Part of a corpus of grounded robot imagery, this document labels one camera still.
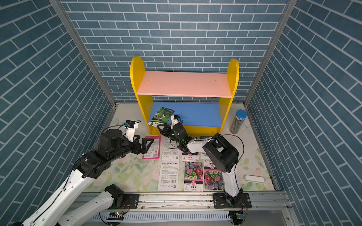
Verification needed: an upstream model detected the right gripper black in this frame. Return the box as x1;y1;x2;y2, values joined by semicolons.
158;125;183;146

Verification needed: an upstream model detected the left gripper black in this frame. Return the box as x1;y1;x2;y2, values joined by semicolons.
108;134;155;162

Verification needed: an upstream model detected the green gourd seed packet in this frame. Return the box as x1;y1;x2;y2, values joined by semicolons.
148;107;175;127

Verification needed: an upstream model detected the pink bordered seed packet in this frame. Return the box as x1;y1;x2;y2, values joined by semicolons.
142;136;161;160

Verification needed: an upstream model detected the white text seed packet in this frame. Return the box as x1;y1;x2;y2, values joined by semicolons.
162;138;180;161

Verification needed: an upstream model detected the magenta hollyhock seed packet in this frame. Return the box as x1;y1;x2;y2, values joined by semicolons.
181;153;199;162

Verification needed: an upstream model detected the white text packet shelf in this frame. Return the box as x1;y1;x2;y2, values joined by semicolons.
157;161;179;192

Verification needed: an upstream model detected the purple flower seed packet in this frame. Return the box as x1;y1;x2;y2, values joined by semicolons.
200;153;210;161

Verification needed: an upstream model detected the mixed flower seed packet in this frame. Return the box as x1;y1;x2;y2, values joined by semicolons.
184;162;204;192

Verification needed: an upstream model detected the red zinnia seed packet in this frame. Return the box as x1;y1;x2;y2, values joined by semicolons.
203;160;224;191

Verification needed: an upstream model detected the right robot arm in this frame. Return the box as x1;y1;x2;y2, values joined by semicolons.
157;122;252;208

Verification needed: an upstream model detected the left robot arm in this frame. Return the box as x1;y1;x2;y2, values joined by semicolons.
14;129;154;226

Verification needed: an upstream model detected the yellow shelf with pink board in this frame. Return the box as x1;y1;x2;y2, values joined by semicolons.
130;56;240;137

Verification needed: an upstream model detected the floral table mat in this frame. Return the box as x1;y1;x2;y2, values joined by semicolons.
86;104;274;193

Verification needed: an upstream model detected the steel bottle blue lid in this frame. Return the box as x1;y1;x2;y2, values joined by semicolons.
230;109;248;134

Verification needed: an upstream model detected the small white object on mat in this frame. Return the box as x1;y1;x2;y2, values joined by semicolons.
244;175;265;184

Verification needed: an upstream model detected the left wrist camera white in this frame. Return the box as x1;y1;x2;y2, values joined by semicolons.
123;120;141;142

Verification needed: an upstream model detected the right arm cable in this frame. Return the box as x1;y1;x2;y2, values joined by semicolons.
220;134;245;170

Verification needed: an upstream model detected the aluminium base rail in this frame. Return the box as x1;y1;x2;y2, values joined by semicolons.
85;191;299;226

